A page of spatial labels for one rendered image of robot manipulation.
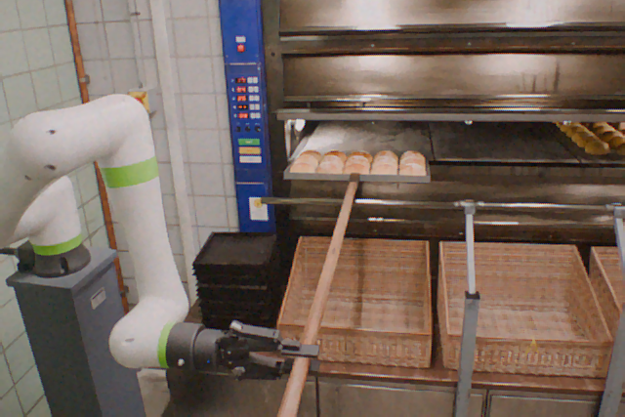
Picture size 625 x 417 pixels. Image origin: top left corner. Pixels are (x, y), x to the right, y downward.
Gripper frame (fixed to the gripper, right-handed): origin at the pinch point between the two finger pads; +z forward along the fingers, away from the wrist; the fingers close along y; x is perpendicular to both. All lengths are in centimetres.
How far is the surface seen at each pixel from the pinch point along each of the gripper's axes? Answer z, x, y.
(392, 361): 17, -72, 59
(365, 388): 8, -67, 68
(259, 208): -42, -118, 22
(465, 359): 41, -61, 47
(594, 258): 95, -114, 36
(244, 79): -45, -118, -34
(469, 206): 40, -83, 2
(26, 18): -120, -94, -62
